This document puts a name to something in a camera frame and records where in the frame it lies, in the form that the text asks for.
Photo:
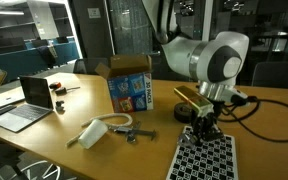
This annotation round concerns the metal vernier caliper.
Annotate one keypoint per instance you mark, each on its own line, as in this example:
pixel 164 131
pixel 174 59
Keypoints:
pixel 144 132

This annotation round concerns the small silver metal tool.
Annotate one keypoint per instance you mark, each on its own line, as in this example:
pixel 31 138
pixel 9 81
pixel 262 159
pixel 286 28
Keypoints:
pixel 185 139

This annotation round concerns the small red black device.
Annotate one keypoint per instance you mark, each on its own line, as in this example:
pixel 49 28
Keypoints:
pixel 55 85

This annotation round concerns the open silver laptop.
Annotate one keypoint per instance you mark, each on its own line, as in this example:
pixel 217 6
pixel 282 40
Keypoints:
pixel 20 115

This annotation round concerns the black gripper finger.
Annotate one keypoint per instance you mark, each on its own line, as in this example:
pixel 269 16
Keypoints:
pixel 214 132
pixel 198 133

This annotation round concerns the white paper door sign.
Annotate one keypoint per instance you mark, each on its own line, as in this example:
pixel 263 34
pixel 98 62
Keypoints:
pixel 94 13

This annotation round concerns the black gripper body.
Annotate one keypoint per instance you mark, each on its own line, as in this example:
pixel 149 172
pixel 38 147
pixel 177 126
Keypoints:
pixel 207 116

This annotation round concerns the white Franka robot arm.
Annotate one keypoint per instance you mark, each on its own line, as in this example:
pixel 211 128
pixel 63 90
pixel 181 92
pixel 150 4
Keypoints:
pixel 184 56

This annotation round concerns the white plastic cylinder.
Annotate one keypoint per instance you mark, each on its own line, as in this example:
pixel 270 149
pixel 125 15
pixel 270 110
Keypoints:
pixel 92 133

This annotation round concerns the open printed cardboard box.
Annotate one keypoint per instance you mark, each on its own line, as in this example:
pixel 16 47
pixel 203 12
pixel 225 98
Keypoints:
pixel 130 93

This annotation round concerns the black tape roll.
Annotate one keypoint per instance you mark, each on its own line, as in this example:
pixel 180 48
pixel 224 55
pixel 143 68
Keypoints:
pixel 180 111

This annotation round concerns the silver wing nut clamp piece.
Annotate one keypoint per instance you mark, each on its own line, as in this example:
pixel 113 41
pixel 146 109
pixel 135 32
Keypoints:
pixel 131 139

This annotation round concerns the closed silver laptop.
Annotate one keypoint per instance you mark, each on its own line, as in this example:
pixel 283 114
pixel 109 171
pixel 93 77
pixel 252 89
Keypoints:
pixel 0 99

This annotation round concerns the black white checkerboard calibration board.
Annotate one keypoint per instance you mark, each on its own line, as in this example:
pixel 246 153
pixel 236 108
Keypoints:
pixel 210 160

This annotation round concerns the small black block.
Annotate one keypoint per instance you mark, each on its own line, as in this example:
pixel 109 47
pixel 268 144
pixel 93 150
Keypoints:
pixel 59 106

